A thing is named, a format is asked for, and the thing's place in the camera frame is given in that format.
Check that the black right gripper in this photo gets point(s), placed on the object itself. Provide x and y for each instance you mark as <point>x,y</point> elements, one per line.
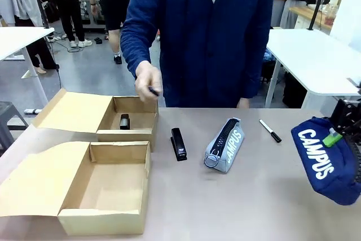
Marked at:
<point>347,117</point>

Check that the blue CAMPUS pencil case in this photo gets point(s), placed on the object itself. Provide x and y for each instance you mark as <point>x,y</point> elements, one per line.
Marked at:
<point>324,173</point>

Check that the white marker with black cap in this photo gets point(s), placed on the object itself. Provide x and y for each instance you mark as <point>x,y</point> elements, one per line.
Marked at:
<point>269,129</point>

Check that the grey CAMPUS pencil case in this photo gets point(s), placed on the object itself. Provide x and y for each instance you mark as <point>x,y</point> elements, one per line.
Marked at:
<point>225,150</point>

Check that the long black stapler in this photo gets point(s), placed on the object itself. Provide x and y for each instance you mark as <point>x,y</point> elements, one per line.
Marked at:
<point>178,145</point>

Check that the black pen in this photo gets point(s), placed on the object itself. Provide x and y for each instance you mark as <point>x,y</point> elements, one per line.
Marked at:
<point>154,91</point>

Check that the smaller cardboard box with lid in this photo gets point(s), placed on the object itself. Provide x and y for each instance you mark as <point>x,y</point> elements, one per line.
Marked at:
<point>70,111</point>

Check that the person's left forearm blue sleeve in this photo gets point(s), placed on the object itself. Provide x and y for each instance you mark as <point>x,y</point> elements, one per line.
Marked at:
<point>253,77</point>

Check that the person's right forearm blue sleeve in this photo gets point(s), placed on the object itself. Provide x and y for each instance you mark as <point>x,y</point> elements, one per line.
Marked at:
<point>135,49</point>

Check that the larger cardboard box with lid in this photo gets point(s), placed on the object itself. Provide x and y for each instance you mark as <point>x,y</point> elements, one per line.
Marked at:
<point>34,184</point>

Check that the person's left hand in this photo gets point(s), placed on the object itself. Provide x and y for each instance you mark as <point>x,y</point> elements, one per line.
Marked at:
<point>244,103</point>

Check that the person's right hand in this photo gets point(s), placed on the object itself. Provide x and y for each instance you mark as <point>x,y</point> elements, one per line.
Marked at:
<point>148,76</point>

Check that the white table with white legs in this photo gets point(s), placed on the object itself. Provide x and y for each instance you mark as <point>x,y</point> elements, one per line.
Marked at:
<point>313,57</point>

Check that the wooden counter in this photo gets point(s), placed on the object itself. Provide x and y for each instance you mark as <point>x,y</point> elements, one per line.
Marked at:
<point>307,15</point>

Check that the clear plastic bottle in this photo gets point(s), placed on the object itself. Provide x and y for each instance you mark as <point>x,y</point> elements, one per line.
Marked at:
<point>332,9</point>

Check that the black light stand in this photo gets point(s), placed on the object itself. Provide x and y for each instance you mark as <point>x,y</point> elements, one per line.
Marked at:
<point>317,1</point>

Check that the person in blue cardigan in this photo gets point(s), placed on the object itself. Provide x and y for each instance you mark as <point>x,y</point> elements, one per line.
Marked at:
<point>197,40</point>

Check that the short black stapler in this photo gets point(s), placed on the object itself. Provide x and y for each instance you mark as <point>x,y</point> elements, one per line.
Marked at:
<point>124,122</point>

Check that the black shoes on floor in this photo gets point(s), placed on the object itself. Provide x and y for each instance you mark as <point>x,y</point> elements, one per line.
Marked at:
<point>98,40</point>

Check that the white roll on floor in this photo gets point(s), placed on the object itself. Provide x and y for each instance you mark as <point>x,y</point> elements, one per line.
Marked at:
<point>32,111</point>

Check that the person in black trousers barefoot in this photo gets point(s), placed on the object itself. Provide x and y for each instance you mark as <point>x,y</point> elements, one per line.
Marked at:
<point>42,54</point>

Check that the black tripod pole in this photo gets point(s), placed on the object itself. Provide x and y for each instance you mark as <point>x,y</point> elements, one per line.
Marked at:
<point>42,12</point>

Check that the grey metal stool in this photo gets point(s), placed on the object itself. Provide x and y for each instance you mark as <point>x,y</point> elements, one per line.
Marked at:
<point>7,122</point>

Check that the white table with rounded corner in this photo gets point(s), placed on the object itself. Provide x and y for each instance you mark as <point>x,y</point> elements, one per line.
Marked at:
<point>17,39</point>

